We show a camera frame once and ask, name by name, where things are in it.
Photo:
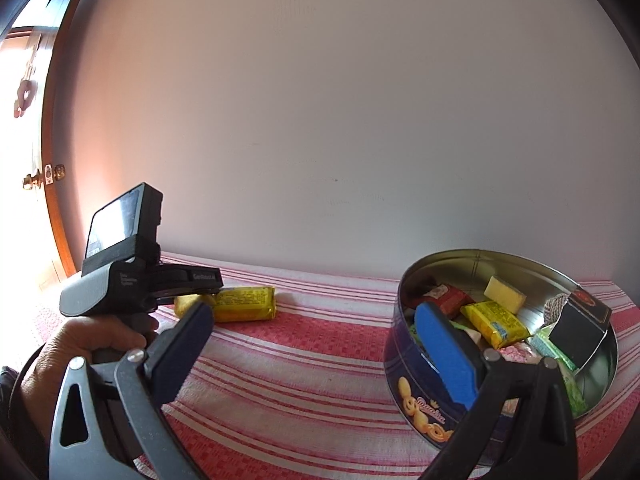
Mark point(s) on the pink flower door ornament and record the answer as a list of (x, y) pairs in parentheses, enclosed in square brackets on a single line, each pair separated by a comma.
[(25, 97)]

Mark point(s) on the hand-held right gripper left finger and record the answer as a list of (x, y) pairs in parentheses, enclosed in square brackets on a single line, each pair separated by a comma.
[(180, 355)]

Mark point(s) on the red snack packet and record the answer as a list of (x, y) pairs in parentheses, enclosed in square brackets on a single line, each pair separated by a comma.
[(445, 300)]

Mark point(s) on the yellow foil packet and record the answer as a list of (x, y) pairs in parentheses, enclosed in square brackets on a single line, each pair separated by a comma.
[(495, 325), (245, 304)]

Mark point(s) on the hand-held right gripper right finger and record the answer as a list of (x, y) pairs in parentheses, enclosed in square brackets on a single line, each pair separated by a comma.
[(445, 355)]

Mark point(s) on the black box with red emblem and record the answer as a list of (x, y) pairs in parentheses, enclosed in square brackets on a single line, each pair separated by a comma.
[(580, 330)]

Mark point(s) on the brown wooden door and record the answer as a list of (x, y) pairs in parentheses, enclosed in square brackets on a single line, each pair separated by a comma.
[(55, 110)]

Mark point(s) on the person's left hand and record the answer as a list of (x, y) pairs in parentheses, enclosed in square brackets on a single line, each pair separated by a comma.
[(75, 340)]

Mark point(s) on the pink flower snack packet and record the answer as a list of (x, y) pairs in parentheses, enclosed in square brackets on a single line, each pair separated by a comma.
[(517, 352)]

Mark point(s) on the red white striped cloth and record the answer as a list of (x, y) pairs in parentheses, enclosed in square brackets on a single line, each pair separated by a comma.
[(300, 385)]

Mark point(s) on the yellow-green sponge block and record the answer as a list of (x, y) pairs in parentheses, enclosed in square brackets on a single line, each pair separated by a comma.
[(505, 292)]

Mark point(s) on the blue round cookie tin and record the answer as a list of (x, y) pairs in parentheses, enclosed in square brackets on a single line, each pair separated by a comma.
[(415, 385)]

